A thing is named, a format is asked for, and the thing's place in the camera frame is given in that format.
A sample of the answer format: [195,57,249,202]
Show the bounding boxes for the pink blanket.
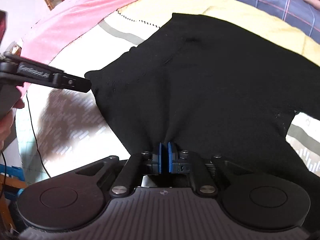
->
[18,0,173,98]

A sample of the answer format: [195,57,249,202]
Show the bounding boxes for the yellow white patterned bedspread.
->
[21,0,319,190]

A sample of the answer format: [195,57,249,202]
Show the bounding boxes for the thin black cable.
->
[0,89,52,201]

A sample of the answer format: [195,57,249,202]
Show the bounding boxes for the person's left hand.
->
[1,85,25,150]

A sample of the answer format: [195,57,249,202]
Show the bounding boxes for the black pants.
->
[85,14,319,183]

